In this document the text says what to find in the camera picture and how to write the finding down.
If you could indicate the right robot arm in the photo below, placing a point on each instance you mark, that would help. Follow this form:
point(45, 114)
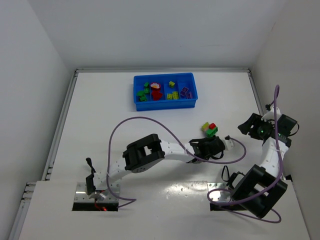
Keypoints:
point(265, 173)

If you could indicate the lime two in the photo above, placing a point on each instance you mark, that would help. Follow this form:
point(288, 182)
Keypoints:
point(175, 95)

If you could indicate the purple paw lego brick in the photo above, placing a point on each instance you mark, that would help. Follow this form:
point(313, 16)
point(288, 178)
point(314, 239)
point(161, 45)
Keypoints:
point(184, 91)

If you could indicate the blue plastic sorting bin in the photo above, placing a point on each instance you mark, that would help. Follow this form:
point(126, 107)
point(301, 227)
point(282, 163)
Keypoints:
point(180, 79)

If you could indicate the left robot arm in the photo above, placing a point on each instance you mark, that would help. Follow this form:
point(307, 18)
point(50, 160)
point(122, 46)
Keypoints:
point(145, 153)

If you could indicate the green two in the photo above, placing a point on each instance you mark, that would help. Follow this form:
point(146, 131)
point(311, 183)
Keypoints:
point(141, 93)

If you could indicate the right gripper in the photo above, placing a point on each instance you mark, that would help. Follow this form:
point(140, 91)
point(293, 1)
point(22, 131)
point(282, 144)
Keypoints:
point(247, 125)

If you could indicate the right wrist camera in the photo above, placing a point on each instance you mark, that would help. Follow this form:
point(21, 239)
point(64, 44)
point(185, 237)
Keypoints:
point(272, 114)

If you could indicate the small lego block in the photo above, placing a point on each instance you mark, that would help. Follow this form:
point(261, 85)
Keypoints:
point(209, 129)

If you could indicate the purple butterfly lego brick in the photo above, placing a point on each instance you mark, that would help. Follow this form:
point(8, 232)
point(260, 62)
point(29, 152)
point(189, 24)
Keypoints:
point(189, 95)

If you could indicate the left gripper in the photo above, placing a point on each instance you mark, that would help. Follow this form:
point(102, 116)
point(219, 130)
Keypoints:
point(215, 144)

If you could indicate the small lime lego brick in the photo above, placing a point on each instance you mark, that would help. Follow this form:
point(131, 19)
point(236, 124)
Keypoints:
point(169, 96)

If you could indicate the green lego plate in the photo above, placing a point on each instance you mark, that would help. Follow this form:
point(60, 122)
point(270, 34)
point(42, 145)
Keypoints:
point(143, 99)

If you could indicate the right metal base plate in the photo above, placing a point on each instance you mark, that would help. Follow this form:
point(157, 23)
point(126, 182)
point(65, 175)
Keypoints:
point(219, 192)

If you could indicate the red flower lego brick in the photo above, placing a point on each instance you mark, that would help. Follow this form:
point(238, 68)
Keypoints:
point(155, 86)

